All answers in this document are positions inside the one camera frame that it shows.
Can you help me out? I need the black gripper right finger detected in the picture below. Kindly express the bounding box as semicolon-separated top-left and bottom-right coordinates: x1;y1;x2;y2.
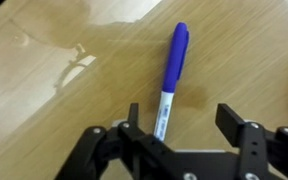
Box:
215;102;288;180

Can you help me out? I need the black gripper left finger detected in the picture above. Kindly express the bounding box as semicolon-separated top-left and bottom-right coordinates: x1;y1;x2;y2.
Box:
54;102;177;180

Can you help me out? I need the white marker with purple cap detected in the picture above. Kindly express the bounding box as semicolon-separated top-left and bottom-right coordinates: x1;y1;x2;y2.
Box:
152;21;191;143

